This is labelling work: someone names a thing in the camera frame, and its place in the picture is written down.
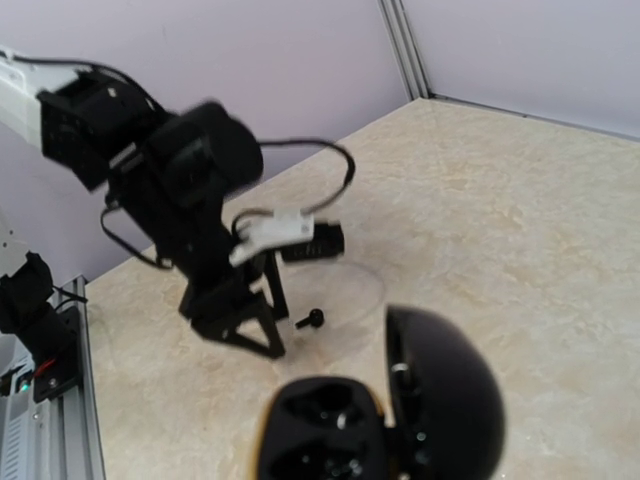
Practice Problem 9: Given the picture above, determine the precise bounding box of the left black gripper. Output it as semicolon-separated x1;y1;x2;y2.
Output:
179;251;288;359

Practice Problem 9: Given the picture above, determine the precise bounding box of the black earbud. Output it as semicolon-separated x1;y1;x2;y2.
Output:
295;309;325;330

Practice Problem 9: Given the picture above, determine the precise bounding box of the black earbud charging case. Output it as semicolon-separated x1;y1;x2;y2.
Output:
248;304;506;479

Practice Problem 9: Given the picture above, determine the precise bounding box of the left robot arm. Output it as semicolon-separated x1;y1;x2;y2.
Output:
1;50;285;359

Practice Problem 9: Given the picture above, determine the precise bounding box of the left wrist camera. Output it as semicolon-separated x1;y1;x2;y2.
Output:
229;210;345;267

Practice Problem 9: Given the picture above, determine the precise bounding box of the left camera cable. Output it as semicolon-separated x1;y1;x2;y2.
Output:
232;137;357;226

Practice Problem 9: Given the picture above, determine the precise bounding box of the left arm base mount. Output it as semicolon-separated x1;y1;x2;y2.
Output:
1;252;83;403

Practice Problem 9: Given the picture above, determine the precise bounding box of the front aluminium rail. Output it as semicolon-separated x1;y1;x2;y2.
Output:
1;276;106;479

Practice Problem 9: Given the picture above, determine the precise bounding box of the left aluminium frame post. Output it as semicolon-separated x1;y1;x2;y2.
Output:
378;0;435;100

